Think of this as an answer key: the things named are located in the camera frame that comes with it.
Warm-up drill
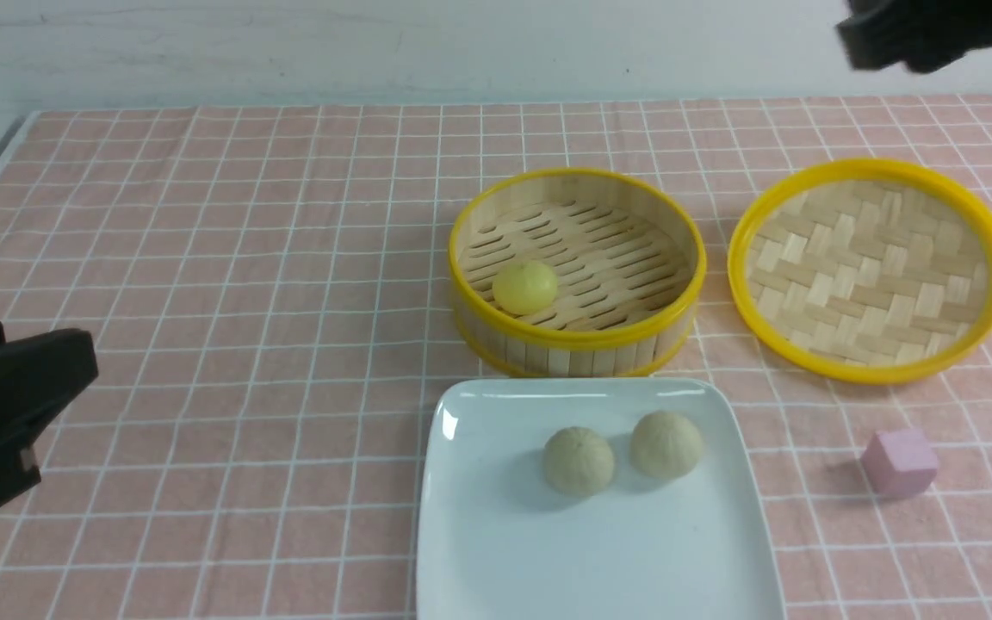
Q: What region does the yellow-rimmed bamboo steamer basket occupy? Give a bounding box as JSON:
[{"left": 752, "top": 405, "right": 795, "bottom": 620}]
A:
[{"left": 448, "top": 168, "right": 706, "bottom": 378}]

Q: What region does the yellow steamed bun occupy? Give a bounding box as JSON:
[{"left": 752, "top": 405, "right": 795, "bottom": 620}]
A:
[{"left": 492, "top": 260, "right": 558, "bottom": 315}]

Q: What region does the white square plate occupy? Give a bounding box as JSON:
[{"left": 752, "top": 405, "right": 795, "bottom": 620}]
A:
[{"left": 416, "top": 377, "right": 787, "bottom": 619}]

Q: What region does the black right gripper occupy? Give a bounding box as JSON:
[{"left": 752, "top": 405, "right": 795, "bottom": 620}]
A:
[{"left": 837, "top": 1, "right": 992, "bottom": 74}]

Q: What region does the pink cube block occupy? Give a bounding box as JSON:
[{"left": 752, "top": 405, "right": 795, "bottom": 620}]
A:
[{"left": 859, "top": 428, "right": 939, "bottom": 499}]

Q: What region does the white steamed bun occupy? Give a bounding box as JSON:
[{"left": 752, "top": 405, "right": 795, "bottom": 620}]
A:
[
  {"left": 629, "top": 411, "right": 704, "bottom": 481},
  {"left": 542, "top": 426, "right": 617, "bottom": 499}
]

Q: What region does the yellow-rimmed woven steamer lid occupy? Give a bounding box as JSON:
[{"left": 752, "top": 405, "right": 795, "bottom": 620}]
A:
[{"left": 727, "top": 158, "right": 992, "bottom": 385}]

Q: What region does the pink checkered tablecloth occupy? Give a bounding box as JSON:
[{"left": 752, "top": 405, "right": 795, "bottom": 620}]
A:
[{"left": 0, "top": 95, "right": 992, "bottom": 619}]

